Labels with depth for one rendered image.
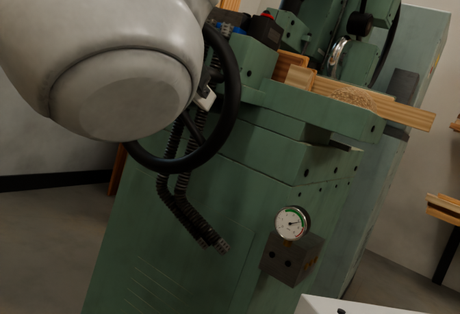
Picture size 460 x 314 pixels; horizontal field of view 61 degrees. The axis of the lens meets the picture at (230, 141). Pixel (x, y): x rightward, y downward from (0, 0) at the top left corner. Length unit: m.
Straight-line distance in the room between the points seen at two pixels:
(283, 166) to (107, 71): 0.64
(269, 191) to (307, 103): 0.19
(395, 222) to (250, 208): 2.48
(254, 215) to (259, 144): 0.15
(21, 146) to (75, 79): 2.03
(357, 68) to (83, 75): 0.96
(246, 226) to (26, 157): 1.59
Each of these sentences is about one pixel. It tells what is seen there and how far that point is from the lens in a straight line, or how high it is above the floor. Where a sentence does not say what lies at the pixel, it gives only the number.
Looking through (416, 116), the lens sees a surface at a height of 0.92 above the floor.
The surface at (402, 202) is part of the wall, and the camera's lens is 3.22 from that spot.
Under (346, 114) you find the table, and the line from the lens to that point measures 0.76.
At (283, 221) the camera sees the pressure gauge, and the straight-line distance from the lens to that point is 0.74.
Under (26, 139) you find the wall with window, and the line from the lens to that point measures 2.21.
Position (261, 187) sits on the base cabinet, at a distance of 0.82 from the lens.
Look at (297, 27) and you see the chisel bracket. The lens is 1.02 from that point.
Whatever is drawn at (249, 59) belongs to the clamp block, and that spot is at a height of 0.92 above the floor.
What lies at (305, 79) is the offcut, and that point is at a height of 0.92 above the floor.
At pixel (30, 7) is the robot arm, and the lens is 0.20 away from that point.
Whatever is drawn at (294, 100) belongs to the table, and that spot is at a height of 0.87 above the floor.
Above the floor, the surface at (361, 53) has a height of 1.05.
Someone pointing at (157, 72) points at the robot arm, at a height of 0.86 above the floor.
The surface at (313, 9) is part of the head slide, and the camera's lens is 1.11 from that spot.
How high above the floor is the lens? 0.86
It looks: 8 degrees down
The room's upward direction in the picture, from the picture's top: 19 degrees clockwise
